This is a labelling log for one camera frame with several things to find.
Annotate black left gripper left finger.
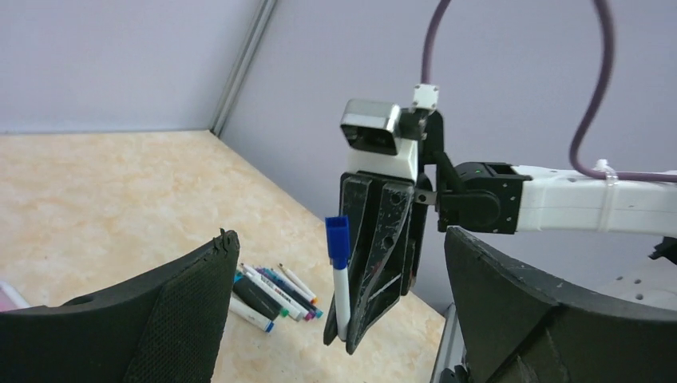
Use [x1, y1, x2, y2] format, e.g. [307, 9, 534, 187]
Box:
[1, 231, 240, 382]

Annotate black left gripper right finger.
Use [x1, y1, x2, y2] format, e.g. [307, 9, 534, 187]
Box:
[445, 228, 676, 382]

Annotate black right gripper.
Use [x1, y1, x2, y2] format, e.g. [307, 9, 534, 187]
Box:
[339, 172, 432, 354]

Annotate blue capped pen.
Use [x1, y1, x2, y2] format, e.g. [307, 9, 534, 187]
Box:
[325, 216, 352, 341]
[263, 268, 323, 318]

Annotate white pen blue cap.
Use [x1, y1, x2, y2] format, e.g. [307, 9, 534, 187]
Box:
[229, 298, 274, 333]

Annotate black blue highlighter marker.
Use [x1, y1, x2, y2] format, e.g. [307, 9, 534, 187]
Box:
[232, 274, 282, 321]

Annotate white grey marker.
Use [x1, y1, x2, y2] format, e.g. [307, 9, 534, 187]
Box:
[240, 263, 308, 322]

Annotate dark blue pen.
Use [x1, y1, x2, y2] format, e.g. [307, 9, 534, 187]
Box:
[256, 267, 323, 318]

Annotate pink highlighter marker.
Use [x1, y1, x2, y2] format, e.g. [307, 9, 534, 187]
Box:
[0, 281, 30, 312]

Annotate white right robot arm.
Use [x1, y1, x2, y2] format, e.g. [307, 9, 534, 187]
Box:
[323, 109, 676, 353]

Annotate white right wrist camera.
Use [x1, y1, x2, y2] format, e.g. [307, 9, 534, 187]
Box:
[340, 84, 440, 182]

